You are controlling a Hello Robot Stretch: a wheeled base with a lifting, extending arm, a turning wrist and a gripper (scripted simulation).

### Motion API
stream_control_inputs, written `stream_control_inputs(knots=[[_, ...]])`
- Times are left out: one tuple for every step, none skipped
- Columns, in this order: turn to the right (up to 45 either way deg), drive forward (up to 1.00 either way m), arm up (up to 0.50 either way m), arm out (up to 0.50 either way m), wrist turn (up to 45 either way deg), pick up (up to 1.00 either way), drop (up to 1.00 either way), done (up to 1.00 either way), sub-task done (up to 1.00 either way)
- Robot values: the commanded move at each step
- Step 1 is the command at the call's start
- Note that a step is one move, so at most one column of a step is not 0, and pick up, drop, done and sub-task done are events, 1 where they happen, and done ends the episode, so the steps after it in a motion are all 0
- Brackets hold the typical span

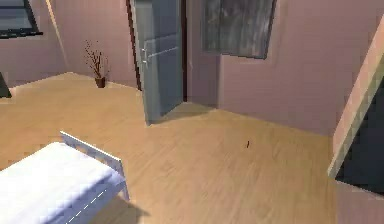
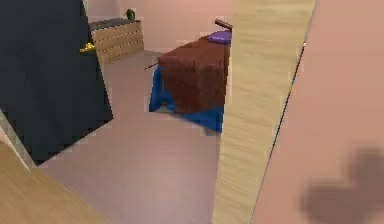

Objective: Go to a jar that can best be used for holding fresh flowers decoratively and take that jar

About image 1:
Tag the brown potted twig plant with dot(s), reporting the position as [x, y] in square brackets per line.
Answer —
[97, 66]

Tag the dark furniture corner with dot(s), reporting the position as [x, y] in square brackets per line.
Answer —
[4, 88]

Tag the black framed window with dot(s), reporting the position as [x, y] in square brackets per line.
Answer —
[16, 16]

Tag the grey room door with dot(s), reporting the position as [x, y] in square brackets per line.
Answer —
[160, 56]

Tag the white bed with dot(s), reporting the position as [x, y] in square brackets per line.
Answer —
[50, 180]

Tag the small brown floor object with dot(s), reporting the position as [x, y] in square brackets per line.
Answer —
[248, 144]

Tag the grey framed wall picture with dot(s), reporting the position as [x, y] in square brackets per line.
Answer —
[236, 26]

